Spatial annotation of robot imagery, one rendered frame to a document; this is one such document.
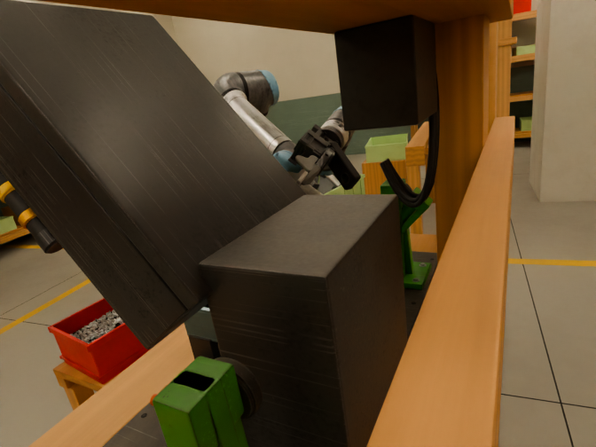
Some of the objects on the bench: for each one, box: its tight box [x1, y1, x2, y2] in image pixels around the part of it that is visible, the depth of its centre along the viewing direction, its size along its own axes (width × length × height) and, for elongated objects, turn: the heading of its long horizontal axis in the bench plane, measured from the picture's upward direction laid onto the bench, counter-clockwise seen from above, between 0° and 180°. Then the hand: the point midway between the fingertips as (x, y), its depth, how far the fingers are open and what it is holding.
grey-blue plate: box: [184, 307, 221, 360], centre depth 82 cm, size 10×2×14 cm, turn 85°
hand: (304, 188), depth 83 cm, fingers closed on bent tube, 3 cm apart
